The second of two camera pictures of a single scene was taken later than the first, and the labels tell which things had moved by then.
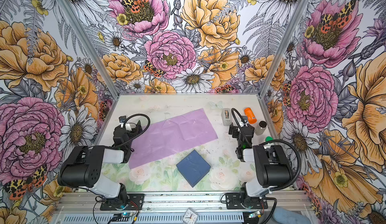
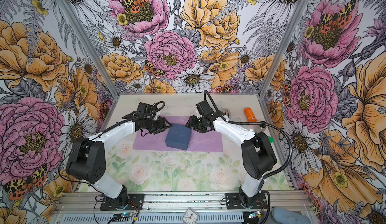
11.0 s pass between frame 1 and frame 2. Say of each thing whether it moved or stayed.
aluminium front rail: stayed
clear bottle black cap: stayed
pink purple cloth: moved
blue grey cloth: stayed
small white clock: stayed
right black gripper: moved
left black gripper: moved
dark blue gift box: moved
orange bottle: stayed
